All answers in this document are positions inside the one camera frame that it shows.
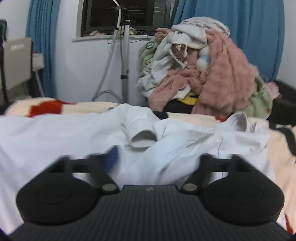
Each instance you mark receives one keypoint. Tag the dark framed window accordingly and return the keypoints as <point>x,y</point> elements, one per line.
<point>138,14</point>

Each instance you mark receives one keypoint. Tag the green bear print garment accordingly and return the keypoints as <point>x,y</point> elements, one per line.
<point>145,53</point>

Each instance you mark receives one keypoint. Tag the pink fuzzy garment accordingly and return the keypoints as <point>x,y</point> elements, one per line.
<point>272,89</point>

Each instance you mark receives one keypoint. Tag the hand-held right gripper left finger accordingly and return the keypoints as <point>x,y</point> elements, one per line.
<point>113,155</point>

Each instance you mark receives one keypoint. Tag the chair with white back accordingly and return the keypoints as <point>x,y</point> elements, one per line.
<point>17,62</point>

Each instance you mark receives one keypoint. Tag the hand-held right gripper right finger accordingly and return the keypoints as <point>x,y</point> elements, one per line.
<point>205,162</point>

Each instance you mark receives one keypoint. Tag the white blue plush ball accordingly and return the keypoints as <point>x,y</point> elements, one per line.
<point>203,60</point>

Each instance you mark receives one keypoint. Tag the light green fleece blanket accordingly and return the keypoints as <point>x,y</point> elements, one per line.
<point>261,99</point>

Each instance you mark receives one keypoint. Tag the black armchair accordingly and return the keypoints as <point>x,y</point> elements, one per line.
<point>286,92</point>

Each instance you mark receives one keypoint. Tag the beige small cloth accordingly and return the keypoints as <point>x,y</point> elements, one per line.
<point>96,33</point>

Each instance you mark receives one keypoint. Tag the red black cream striped blanket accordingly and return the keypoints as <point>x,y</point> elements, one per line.
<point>282,150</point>

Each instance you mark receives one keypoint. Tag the white collared shirt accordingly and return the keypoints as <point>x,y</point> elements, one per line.
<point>69,134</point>

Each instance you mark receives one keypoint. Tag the narrow blue curtain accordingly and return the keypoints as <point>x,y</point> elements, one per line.
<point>42,46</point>

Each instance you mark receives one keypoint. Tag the pink fluffy blanket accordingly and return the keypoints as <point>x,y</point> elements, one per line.
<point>226,69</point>

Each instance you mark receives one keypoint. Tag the white windowsill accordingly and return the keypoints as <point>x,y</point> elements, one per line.
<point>92,38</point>

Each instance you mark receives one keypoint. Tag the white desk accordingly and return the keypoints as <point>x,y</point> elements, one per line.
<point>38,60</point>

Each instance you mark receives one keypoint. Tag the yellow garment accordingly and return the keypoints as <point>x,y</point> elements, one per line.
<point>190,99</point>

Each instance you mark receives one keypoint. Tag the grey sweatshirt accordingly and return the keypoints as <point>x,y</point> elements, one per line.
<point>201,25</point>

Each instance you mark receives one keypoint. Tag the black garment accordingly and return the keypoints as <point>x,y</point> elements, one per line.
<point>178,106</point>

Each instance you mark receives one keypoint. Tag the garment steamer with pole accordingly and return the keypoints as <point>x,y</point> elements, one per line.
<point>126,58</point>

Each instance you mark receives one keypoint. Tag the wide blue curtain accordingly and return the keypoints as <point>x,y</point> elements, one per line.
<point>254,34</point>

